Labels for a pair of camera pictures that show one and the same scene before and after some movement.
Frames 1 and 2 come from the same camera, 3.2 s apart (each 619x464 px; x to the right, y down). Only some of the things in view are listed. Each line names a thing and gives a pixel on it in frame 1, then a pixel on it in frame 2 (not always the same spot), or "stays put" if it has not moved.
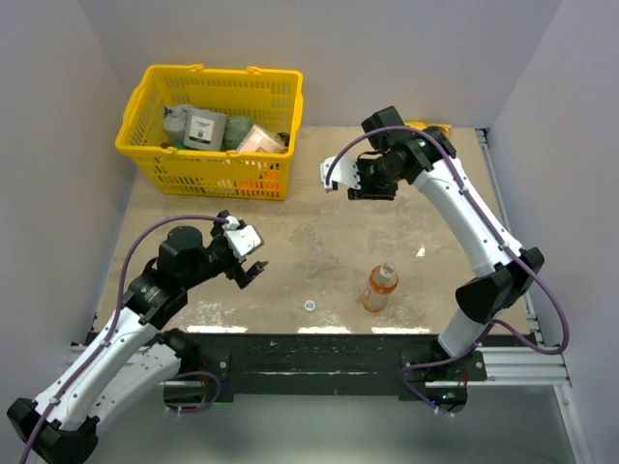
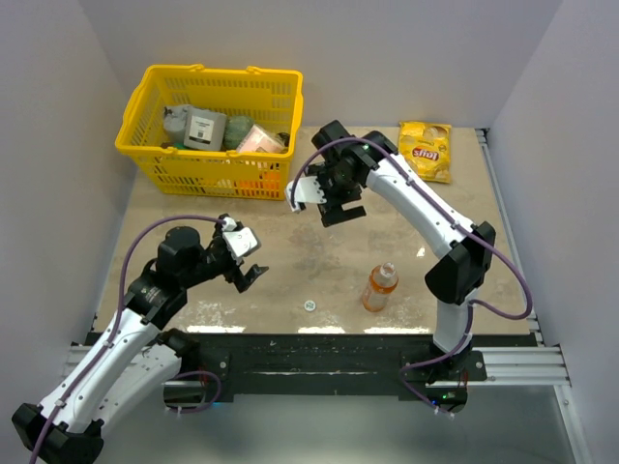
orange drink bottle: (382, 280) stays put
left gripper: (219, 236) stays put
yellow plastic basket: (268, 98) stays put
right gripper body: (371, 187) → (338, 191)
